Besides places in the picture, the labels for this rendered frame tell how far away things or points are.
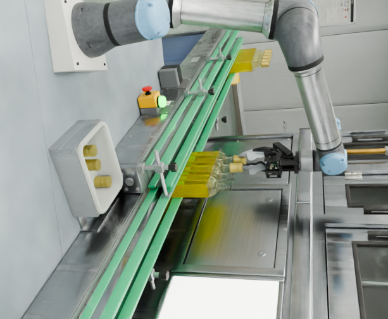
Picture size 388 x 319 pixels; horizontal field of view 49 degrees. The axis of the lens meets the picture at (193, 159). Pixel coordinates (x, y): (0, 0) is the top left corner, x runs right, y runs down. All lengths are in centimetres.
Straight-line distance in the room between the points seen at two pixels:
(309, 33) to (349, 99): 650
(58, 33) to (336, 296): 102
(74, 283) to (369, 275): 81
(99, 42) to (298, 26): 52
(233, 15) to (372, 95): 649
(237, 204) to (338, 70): 604
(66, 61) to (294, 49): 59
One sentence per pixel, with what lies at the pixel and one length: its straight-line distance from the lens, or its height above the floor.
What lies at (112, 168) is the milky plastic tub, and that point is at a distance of 132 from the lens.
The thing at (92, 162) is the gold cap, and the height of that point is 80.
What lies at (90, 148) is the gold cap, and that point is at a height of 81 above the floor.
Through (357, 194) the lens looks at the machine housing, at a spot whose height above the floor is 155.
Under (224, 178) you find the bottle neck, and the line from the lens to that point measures 147.
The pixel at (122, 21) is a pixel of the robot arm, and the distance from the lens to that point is 118.
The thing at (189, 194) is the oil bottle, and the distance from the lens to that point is 145.
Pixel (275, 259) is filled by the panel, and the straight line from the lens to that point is 133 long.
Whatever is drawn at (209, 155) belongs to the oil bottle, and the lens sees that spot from 157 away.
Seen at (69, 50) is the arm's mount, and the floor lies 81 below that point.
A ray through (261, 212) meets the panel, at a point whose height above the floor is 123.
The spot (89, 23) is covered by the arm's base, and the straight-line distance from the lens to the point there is 121.
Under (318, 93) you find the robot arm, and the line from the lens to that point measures 122.
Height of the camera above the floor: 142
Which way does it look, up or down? 16 degrees down
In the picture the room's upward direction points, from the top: 88 degrees clockwise
